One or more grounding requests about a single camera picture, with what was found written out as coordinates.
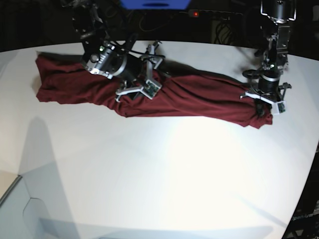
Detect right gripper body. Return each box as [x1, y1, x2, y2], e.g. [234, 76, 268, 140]
[114, 40, 165, 103]

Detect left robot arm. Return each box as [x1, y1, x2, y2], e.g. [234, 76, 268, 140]
[240, 0, 297, 117]

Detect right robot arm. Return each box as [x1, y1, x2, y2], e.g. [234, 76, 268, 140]
[61, 0, 165, 102]

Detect blue box at top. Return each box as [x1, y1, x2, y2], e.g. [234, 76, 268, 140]
[121, 0, 191, 10]

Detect dark red t-shirt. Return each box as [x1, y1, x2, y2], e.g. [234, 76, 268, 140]
[36, 55, 273, 128]

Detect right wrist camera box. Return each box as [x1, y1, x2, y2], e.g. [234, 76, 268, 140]
[142, 80, 162, 100]

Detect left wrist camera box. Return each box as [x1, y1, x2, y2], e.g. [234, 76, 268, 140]
[271, 101, 286, 115]

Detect black power strip red light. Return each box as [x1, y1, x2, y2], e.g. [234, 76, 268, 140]
[188, 9, 243, 21]

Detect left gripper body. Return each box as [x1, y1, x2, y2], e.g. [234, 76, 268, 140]
[240, 83, 292, 110]

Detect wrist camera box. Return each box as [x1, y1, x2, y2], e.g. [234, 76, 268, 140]
[142, 80, 162, 100]
[271, 101, 286, 115]

